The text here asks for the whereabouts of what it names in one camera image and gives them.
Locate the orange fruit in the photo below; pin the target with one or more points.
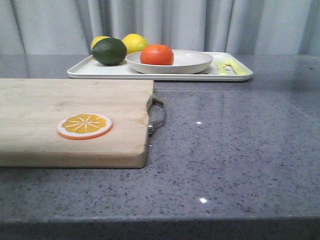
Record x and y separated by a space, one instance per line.
157 54

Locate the white rectangular tray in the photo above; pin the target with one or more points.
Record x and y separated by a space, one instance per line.
187 66

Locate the plastic orange slice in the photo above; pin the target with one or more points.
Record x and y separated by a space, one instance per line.
84 126

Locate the right yellow lemon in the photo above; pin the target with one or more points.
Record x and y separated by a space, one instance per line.
134 43

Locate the yellow lemon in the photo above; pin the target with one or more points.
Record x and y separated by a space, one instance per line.
97 39
134 43

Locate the yellow plastic knife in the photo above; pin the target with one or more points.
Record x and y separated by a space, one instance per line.
221 67

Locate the green lime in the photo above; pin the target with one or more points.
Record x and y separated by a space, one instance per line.
109 51

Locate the yellow plastic fork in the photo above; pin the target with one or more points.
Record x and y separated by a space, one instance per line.
238 68

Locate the left yellow lemon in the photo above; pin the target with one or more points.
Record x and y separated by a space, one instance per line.
97 39

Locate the wooden cutting board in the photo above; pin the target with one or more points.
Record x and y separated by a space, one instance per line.
32 108

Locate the grey curtain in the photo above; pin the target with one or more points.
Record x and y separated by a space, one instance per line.
245 27

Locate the metal cutting board handle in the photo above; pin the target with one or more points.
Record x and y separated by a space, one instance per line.
159 121

